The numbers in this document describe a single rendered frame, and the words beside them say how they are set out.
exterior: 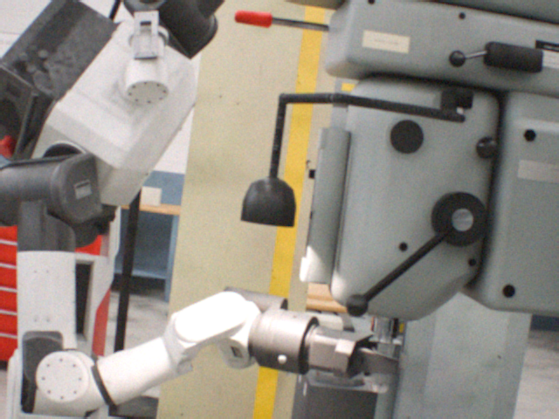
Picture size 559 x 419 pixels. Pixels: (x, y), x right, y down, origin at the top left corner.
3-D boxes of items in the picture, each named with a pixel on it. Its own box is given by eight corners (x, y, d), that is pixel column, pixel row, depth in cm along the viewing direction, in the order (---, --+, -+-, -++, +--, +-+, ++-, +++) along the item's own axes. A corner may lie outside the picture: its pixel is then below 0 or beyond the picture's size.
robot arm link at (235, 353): (267, 349, 140) (194, 333, 144) (281, 387, 148) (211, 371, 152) (293, 284, 146) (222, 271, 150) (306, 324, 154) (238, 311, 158)
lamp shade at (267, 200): (232, 217, 137) (238, 172, 136) (282, 223, 139) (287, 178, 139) (251, 223, 130) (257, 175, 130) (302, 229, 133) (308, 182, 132)
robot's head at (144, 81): (117, 109, 153) (131, 77, 145) (119, 55, 157) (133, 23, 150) (158, 114, 155) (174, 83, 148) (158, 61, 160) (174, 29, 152)
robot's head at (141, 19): (128, 86, 153) (124, 58, 147) (129, 42, 157) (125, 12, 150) (169, 84, 154) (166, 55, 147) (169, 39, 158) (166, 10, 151)
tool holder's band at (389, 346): (407, 349, 141) (408, 342, 141) (388, 352, 137) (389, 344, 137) (381, 342, 144) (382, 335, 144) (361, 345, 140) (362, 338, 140)
